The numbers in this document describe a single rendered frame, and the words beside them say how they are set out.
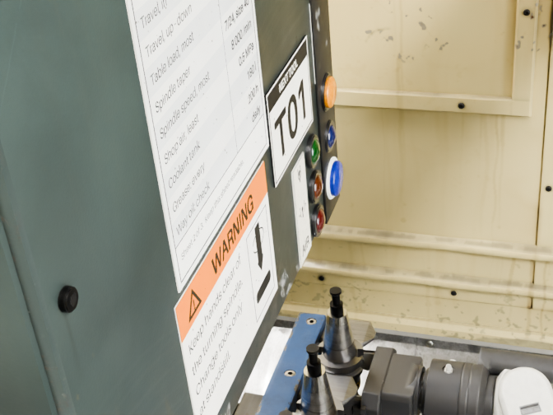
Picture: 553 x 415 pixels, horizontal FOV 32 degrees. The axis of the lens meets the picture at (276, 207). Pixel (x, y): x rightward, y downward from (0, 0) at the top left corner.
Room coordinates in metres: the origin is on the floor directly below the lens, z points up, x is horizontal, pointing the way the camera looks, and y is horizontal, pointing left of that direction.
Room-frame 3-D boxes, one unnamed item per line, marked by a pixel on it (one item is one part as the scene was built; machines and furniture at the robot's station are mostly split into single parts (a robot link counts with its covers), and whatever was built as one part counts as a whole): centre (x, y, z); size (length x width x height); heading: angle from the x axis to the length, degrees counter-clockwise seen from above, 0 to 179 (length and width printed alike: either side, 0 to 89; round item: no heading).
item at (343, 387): (0.90, -0.04, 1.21); 0.07 x 0.05 x 0.01; 70
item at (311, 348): (0.85, -0.02, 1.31); 0.02 x 0.02 x 0.03
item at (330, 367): (0.95, -0.06, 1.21); 0.06 x 0.06 x 0.03
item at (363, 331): (1.01, -0.08, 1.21); 0.07 x 0.05 x 0.01; 70
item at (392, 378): (0.92, -0.16, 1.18); 0.13 x 0.12 x 0.10; 160
